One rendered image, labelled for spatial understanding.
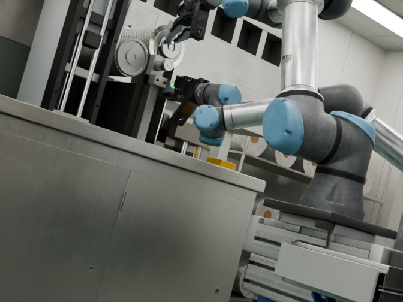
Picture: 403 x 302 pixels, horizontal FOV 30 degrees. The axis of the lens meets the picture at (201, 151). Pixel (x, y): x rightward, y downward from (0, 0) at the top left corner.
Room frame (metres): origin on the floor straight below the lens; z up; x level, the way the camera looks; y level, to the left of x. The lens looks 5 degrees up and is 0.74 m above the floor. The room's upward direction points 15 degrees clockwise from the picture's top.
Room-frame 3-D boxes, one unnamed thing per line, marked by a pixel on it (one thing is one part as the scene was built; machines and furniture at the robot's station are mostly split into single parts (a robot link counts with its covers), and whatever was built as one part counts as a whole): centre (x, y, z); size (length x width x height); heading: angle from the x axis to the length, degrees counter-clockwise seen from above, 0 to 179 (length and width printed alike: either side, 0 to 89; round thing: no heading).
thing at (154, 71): (2.42, 0.20, 1.05); 0.06 x 0.05 x 0.31; 40
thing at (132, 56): (2.49, 0.37, 1.18); 0.26 x 0.12 x 0.12; 40
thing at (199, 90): (2.36, 0.03, 1.11); 0.08 x 0.05 x 0.08; 130
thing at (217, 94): (2.30, -0.02, 1.11); 0.11 x 0.08 x 0.09; 40
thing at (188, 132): (2.71, 0.17, 1.00); 0.40 x 0.16 x 0.06; 40
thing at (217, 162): (2.40, -0.07, 0.91); 0.07 x 0.07 x 0.02; 40
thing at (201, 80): (2.42, 0.08, 1.12); 0.12 x 0.08 x 0.09; 40
